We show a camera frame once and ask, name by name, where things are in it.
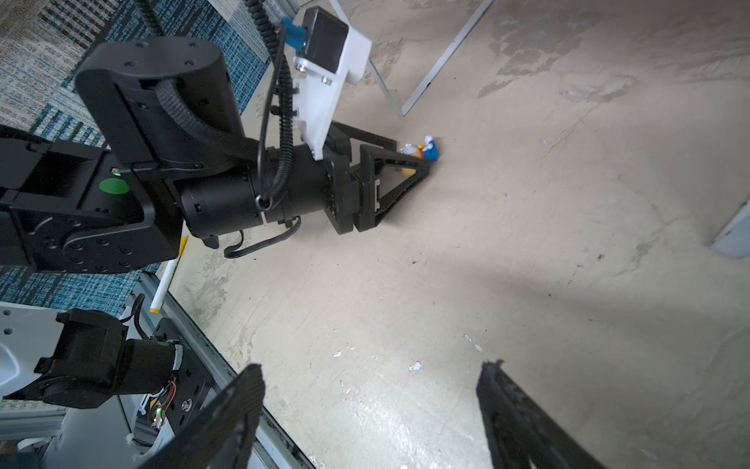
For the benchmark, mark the yellow Doraemon figure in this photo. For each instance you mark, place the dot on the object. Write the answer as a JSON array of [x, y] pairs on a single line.
[[427, 151]]

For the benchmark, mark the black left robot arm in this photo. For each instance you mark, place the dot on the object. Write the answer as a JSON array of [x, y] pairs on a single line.
[[176, 157]]

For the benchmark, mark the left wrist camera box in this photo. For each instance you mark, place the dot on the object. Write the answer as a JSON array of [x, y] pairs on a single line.
[[329, 53]]

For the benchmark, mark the yellow white marker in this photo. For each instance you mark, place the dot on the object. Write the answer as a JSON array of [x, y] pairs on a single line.
[[165, 281]]

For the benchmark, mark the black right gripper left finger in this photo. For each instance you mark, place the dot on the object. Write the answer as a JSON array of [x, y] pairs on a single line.
[[223, 434]]

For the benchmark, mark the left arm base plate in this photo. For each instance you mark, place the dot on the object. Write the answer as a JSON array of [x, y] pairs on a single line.
[[186, 390]]

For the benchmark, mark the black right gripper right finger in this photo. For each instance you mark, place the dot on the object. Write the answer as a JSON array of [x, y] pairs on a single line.
[[519, 433]]

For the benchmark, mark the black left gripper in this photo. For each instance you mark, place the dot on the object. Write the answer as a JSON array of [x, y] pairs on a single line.
[[383, 178]]

